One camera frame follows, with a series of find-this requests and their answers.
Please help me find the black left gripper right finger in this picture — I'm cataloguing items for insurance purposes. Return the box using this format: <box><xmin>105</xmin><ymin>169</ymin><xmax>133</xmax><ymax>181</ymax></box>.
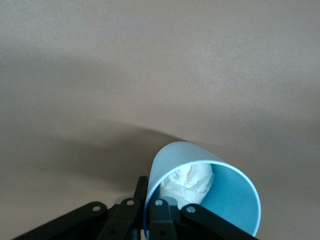
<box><xmin>146</xmin><ymin>198</ymin><xmax>259</xmax><ymax>240</ymax></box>

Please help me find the white tissue paper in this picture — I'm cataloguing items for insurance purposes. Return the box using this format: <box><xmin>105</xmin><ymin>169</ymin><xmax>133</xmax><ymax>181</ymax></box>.
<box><xmin>158</xmin><ymin>162</ymin><xmax>216</xmax><ymax>211</ymax></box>

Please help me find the light blue plastic cup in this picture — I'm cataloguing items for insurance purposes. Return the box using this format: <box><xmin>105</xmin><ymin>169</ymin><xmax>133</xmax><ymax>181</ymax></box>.
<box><xmin>143</xmin><ymin>140</ymin><xmax>263</xmax><ymax>238</ymax></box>

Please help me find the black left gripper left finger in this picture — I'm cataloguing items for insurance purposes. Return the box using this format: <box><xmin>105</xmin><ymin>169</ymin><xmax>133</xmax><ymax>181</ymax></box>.
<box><xmin>9</xmin><ymin>176</ymin><xmax>149</xmax><ymax>240</ymax></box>

